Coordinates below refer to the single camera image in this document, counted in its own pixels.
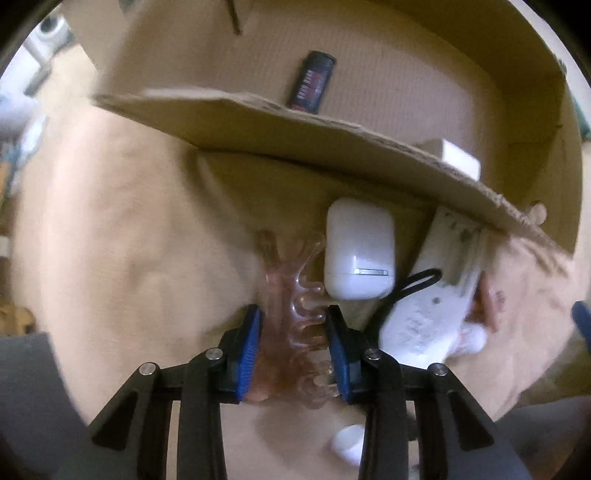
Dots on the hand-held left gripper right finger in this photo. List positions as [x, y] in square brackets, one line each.
[339, 362]

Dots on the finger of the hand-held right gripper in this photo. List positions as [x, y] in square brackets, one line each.
[582, 316]

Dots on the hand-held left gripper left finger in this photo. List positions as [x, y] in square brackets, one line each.
[249, 353]

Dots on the pink transparent hair claw clip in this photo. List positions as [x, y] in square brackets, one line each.
[277, 323]

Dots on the white remote control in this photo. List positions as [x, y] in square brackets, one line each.
[415, 323]

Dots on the white earbuds case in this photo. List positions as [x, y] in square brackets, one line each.
[358, 240]

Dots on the brown cardboard box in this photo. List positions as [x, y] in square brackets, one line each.
[392, 78]

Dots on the small white cap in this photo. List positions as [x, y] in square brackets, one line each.
[346, 443]

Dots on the small pink and white object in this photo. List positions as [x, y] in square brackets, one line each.
[487, 304]

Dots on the beige bedsheet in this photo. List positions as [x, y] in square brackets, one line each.
[138, 230]

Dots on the white cube charger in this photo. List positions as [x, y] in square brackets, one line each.
[455, 157]

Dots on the black tube with red print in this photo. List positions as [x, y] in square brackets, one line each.
[311, 81]

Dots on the white washing machine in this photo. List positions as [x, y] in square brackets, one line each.
[48, 30]

